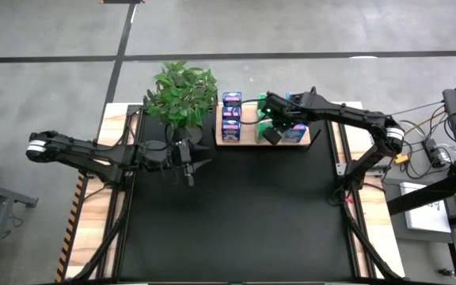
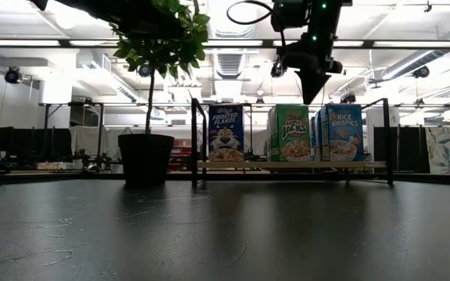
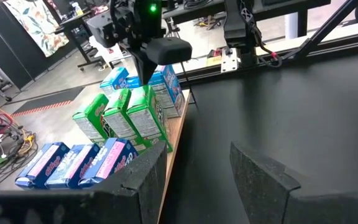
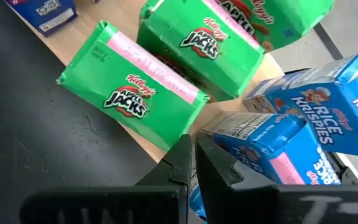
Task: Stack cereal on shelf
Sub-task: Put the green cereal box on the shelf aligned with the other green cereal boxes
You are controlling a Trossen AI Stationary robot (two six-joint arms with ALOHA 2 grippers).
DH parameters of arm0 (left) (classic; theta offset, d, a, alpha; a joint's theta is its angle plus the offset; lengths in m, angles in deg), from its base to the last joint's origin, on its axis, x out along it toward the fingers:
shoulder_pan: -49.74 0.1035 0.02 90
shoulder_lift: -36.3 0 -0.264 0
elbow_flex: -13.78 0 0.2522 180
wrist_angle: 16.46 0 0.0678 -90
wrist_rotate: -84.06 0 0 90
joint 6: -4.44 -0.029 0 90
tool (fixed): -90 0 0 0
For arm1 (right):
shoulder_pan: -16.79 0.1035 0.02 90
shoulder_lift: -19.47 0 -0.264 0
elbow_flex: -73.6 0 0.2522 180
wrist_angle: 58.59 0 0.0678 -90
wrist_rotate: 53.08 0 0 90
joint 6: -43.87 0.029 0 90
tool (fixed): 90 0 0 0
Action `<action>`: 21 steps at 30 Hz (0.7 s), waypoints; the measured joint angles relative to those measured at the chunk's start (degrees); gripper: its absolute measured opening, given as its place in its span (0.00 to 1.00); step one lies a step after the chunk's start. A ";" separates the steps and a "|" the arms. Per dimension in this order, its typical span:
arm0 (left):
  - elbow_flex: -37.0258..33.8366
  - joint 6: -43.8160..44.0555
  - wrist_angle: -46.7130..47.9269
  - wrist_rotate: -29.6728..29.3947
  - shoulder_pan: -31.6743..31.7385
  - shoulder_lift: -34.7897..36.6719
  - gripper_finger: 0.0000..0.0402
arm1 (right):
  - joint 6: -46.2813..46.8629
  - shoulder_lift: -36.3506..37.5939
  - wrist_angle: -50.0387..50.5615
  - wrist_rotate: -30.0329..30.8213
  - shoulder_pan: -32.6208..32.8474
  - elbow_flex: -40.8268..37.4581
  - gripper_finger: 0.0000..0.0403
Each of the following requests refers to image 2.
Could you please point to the light blue Rice Krispies box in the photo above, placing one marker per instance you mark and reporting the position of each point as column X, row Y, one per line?
column 344, row 132

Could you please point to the white hanging cloth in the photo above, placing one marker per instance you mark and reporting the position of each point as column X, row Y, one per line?
column 88, row 140

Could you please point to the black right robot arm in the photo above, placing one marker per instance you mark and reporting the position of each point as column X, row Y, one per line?
column 326, row 19

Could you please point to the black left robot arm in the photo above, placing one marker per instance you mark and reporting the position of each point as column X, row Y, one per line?
column 92, row 9

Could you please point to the leaf patterned cloth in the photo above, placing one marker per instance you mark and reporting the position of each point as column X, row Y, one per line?
column 449, row 148

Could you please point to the black aluminium table frame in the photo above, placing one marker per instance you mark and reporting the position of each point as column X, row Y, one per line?
column 53, row 177

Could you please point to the black plant pot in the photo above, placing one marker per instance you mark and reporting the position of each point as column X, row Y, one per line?
column 146, row 160

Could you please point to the overhead light bar frame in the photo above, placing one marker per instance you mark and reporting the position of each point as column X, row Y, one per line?
column 65, row 43

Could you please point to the blue Frosted Flakes box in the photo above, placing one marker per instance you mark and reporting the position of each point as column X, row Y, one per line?
column 226, row 132

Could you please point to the green leafy plant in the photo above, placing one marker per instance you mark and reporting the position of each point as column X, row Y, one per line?
column 162, row 50

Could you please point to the green Apple Jacks box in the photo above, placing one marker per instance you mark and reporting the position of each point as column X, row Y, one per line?
column 289, row 132

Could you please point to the black metal frame stand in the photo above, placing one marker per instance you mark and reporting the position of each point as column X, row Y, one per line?
column 101, row 129

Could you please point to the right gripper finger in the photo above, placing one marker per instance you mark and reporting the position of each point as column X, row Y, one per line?
column 313, row 86

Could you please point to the black partition panel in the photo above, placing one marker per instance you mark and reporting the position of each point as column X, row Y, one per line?
column 26, row 144
column 408, row 148

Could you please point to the black table mat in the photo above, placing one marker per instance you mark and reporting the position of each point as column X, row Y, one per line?
column 225, row 234

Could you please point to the black round ceiling fixture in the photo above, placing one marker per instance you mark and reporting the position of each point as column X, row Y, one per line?
column 277, row 69
column 13, row 75
column 144, row 70
column 421, row 72

